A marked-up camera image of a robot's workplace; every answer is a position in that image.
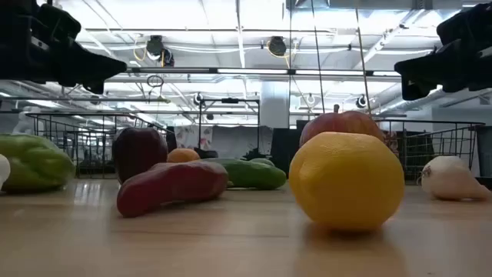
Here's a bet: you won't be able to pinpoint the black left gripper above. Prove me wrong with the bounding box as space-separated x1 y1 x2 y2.
0 0 128 95

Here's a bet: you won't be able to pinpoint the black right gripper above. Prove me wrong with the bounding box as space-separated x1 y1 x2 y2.
394 2 492 102

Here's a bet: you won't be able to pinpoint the dark red apple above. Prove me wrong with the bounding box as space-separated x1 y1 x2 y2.
111 127 169 185

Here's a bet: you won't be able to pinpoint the red yellow apple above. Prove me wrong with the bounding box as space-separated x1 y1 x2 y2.
298 103 386 148

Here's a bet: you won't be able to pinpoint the white garlic bulb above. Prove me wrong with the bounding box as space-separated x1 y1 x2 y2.
420 155 492 202
0 153 12 190

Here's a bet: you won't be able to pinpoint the green ribbed squash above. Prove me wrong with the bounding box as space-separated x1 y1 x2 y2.
0 133 76 194

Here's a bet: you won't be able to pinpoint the lumpy orange produce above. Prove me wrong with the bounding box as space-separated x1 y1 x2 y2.
166 147 201 164

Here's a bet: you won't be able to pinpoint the yellow lemon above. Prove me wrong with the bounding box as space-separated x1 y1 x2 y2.
288 131 406 232

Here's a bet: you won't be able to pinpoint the red chili pepper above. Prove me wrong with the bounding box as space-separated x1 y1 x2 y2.
116 160 229 219

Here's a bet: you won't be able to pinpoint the green cucumber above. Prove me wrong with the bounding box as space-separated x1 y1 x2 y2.
201 157 288 191

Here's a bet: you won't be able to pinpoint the overhead light bar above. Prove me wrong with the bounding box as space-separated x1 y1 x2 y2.
126 67 401 77

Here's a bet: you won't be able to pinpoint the wire basket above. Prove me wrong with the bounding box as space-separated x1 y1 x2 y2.
25 112 174 180
374 118 486 184

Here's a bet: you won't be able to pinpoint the hanging cord reel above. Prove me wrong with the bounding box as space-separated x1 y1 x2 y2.
266 35 289 58
145 34 176 68

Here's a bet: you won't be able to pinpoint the black stand frame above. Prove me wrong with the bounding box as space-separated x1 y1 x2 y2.
197 97 261 159

